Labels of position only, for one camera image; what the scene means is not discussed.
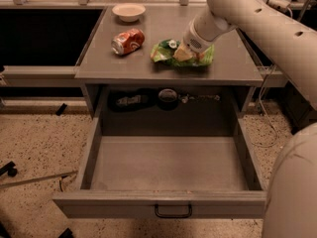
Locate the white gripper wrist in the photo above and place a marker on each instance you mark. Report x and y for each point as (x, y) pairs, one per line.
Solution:
(193, 42)

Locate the green rice chip bag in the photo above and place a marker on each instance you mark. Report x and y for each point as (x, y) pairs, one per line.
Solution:
(175, 53)

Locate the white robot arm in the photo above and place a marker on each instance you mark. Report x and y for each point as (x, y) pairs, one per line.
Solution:
(291, 201)

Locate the open grey top drawer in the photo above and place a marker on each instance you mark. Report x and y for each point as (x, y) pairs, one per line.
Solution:
(126, 176)

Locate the black tape roll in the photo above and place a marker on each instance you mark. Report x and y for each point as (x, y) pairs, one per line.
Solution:
(167, 99)

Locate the crushed orange soda can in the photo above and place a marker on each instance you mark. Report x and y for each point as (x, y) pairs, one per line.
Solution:
(127, 42)

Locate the white ceramic bowl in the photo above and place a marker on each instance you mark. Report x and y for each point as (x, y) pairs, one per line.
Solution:
(129, 12)

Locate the grey metal cabinet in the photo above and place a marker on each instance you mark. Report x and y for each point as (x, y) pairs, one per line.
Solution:
(221, 90)

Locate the metal rod on floor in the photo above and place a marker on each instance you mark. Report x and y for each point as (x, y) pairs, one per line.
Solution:
(32, 180)

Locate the black caster foot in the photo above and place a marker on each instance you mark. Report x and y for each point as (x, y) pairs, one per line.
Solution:
(8, 169)

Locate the white spiral hose fixture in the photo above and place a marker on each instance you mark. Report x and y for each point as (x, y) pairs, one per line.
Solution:
(280, 5)

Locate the black drawer handle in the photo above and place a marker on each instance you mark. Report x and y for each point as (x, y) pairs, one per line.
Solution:
(173, 211)

